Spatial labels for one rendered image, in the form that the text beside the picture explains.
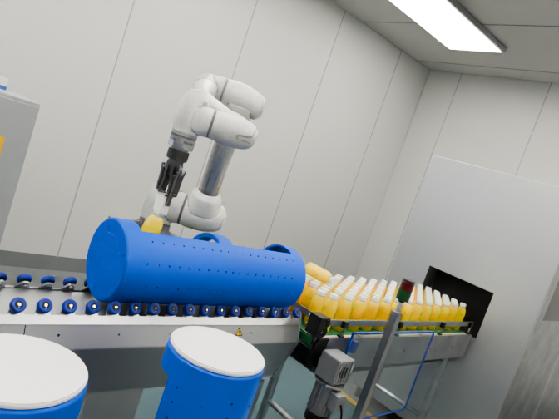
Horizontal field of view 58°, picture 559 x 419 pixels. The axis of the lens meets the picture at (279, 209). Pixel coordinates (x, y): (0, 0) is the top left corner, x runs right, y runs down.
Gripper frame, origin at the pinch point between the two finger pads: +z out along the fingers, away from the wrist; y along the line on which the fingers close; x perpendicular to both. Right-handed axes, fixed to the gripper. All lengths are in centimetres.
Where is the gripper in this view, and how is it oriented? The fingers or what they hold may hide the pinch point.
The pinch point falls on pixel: (161, 204)
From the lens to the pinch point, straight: 182.4
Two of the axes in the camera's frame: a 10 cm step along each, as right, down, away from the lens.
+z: -3.2, 9.4, 1.0
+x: 6.9, 1.6, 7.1
